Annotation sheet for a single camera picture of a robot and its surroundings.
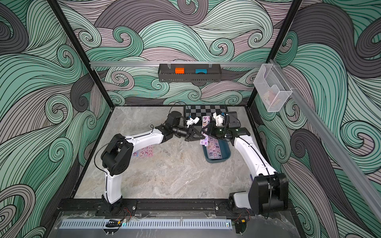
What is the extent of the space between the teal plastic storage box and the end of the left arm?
0.66ft

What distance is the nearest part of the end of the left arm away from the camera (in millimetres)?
719

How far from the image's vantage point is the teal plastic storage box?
35.3 inches
